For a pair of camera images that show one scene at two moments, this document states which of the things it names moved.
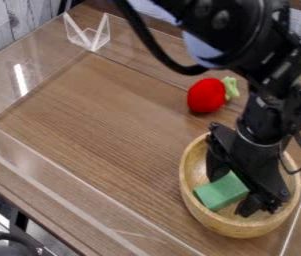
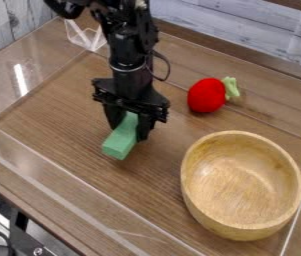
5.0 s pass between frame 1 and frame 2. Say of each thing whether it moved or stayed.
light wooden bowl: stayed
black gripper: moved
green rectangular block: moved
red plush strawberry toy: stayed
